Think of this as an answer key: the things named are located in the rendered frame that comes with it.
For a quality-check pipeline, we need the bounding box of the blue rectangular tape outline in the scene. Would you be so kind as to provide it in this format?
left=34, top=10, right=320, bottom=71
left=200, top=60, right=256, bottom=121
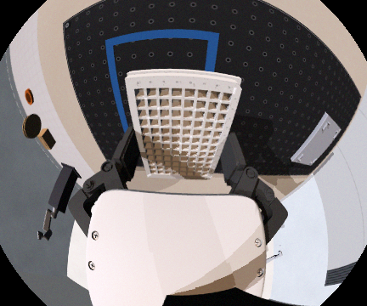
left=105, top=29, right=219, bottom=133

